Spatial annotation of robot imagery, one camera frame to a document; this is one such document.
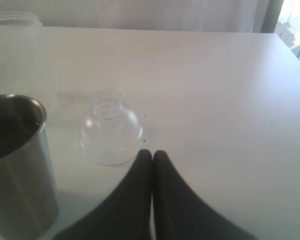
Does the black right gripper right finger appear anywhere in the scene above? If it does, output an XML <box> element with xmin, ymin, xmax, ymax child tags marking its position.
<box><xmin>152</xmin><ymin>150</ymin><xmax>255</xmax><ymax>240</ymax></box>

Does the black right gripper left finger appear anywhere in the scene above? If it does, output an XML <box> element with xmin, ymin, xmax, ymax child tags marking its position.
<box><xmin>54</xmin><ymin>149</ymin><xmax>153</xmax><ymax>240</ymax></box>

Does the stainless steel tumbler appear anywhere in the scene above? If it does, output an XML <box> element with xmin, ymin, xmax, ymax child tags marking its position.
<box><xmin>0</xmin><ymin>94</ymin><xmax>59</xmax><ymax>240</ymax></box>

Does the translucent plastic container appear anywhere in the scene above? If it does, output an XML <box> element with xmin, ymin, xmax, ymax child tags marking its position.
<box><xmin>0</xmin><ymin>11</ymin><xmax>59</xmax><ymax>114</ymax></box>

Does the clear dome strainer lid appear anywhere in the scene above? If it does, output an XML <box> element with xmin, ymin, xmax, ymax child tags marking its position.
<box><xmin>78</xmin><ymin>89</ymin><xmax>145</xmax><ymax>166</ymax></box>

